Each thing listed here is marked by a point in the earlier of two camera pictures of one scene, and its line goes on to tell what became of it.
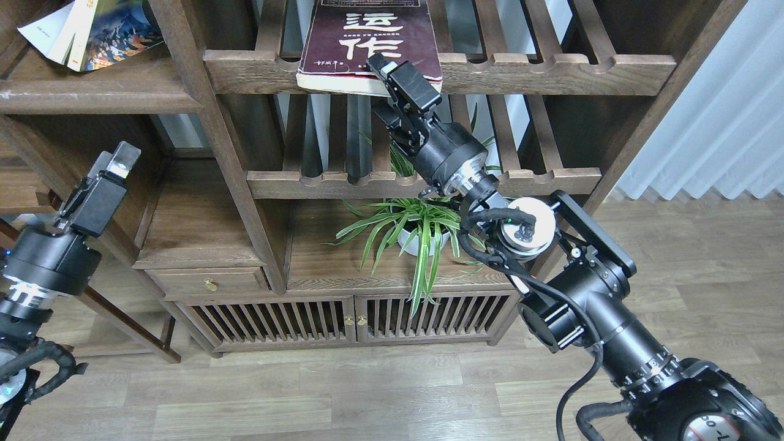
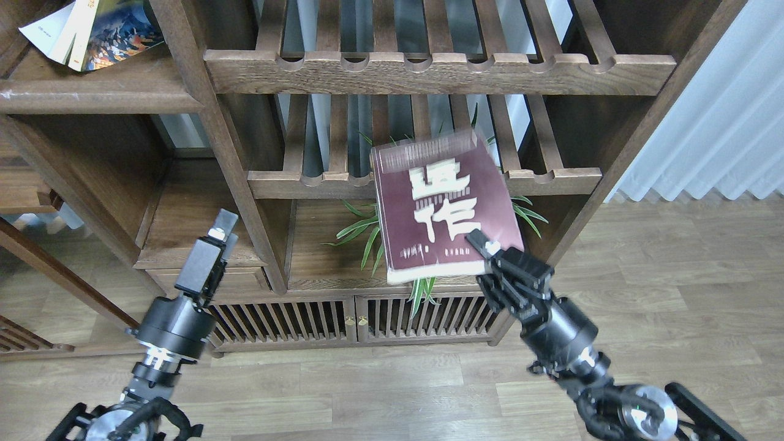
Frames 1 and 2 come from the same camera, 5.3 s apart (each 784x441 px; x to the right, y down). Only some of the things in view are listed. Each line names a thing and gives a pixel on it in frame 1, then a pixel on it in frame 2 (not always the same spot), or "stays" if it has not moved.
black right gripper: (448, 156) → (561, 337)
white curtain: (726, 131) stays
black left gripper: (64, 264) → (178, 324)
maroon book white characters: (342, 35) → (430, 193)
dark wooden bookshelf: (263, 217) stays
